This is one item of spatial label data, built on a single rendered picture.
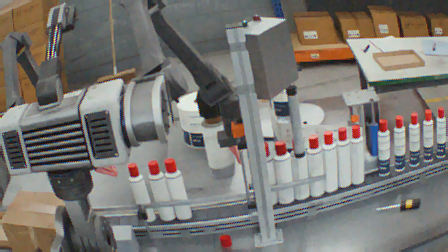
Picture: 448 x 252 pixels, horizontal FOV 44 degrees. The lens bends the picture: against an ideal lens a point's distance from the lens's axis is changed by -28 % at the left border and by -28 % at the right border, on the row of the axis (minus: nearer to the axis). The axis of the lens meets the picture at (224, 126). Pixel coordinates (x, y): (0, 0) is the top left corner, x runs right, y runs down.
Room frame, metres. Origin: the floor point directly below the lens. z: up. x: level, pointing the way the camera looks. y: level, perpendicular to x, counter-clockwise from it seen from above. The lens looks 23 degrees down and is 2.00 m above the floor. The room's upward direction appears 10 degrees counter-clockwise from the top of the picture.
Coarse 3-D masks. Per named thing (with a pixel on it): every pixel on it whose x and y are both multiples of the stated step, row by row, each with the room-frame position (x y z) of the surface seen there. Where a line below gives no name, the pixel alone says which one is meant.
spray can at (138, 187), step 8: (128, 168) 1.96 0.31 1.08; (136, 168) 1.96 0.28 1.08; (136, 176) 1.95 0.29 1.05; (136, 184) 1.94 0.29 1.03; (144, 184) 1.96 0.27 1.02; (136, 192) 1.94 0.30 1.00; (144, 192) 1.95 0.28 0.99; (136, 200) 1.95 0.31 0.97; (144, 200) 1.94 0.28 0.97; (152, 216) 1.95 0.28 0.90
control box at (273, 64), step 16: (256, 32) 1.78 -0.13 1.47; (272, 32) 1.82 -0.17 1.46; (288, 32) 1.89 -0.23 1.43; (256, 48) 1.77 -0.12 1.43; (272, 48) 1.81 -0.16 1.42; (288, 48) 1.87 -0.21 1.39; (256, 64) 1.78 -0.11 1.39; (272, 64) 1.79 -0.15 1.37; (288, 64) 1.86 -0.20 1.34; (256, 80) 1.78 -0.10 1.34; (272, 80) 1.78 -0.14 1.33; (288, 80) 1.85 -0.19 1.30; (272, 96) 1.77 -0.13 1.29
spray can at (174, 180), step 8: (168, 160) 1.96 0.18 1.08; (168, 168) 1.94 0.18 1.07; (168, 176) 1.94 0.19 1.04; (176, 176) 1.94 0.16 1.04; (168, 184) 1.94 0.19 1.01; (176, 184) 1.93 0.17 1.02; (176, 192) 1.93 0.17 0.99; (184, 192) 1.94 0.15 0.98; (176, 200) 1.93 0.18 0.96; (176, 208) 1.94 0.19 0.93; (184, 208) 1.93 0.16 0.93; (176, 216) 1.95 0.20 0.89; (184, 216) 1.93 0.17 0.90
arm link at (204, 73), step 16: (160, 0) 1.93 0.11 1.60; (160, 16) 1.93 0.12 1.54; (160, 32) 1.94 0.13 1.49; (176, 32) 1.95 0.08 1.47; (176, 48) 1.95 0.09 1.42; (192, 48) 1.98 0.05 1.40; (192, 64) 1.97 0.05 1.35; (208, 64) 2.00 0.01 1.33; (208, 80) 1.98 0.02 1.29; (208, 96) 1.99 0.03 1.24
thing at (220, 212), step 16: (432, 160) 1.90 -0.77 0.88; (368, 176) 1.95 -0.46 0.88; (336, 192) 1.91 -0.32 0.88; (208, 208) 1.99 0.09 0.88; (224, 208) 1.98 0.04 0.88; (240, 208) 1.96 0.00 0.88; (112, 224) 1.95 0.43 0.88; (128, 224) 1.94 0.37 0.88; (144, 224) 1.93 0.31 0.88; (160, 224) 1.93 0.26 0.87
